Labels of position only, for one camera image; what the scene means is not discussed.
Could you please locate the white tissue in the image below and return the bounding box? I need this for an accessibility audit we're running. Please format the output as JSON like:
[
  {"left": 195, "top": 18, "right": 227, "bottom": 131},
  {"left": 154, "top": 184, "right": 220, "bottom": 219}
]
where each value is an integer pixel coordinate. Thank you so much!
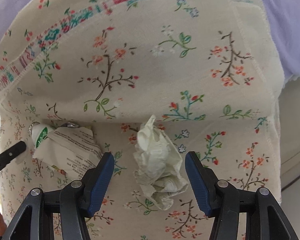
[{"left": 133, "top": 115, "right": 189, "bottom": 211}]

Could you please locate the crushed white AD bottle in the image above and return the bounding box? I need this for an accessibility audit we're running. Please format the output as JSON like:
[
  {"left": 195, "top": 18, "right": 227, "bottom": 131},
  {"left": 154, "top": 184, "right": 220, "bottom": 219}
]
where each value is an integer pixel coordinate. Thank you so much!
[{"left": 29, "top": 122, "right": 55, "bottom": 148}]

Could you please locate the floral beige bedspread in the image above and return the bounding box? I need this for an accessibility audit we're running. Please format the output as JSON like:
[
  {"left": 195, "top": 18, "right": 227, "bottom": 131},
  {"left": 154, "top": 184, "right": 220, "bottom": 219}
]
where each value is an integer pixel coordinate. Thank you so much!
[{"left": 0, "top": 0, "right": 284, "bottom": 239}]

